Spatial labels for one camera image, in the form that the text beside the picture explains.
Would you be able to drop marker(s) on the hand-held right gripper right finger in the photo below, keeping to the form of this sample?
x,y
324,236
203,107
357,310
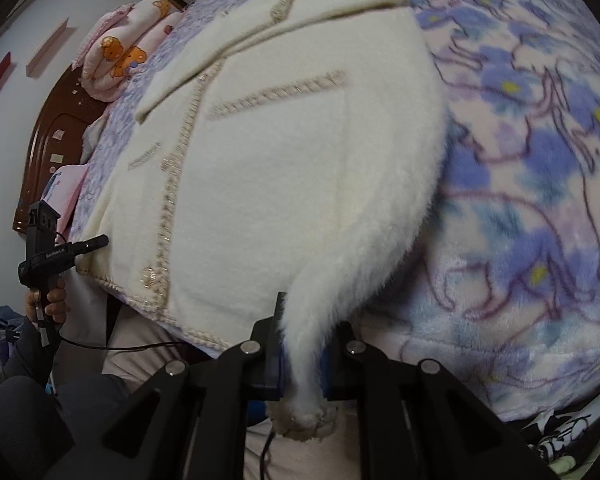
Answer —
x,y
337,370

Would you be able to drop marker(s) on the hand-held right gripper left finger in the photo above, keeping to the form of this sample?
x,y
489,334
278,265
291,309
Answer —
x,y
265,360

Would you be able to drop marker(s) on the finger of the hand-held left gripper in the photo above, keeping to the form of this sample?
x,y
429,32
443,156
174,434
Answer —
x,y
87,245

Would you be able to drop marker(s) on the white knit cardigan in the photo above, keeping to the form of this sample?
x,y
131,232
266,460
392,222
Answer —
x,y
280,160

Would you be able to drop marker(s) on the person's left forearm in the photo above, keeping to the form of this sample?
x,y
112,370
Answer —
x,y
25,365

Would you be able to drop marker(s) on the person's left hand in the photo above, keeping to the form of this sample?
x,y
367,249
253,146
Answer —
x,y
55,305

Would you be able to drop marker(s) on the pink printed pillow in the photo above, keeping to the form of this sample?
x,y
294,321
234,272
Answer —
x,y
67,190

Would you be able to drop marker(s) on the brown wooden headboard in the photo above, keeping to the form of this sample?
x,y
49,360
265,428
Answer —
x,y
45,160

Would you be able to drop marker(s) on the person's beige pants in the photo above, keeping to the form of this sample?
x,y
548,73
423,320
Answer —
x,y
305,460

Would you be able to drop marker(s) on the rolled pink bear print quilt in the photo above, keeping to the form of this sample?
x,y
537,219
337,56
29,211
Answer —
x,y
125,50

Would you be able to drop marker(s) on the pale printed cloth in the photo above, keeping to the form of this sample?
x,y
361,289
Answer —
x,y
570,430

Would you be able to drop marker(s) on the blue cat print blanket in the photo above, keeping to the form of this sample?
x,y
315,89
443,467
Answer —
x,y
530,210

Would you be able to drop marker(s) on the wooden wall shelf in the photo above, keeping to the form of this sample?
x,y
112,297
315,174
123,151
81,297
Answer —
x,y
47,47

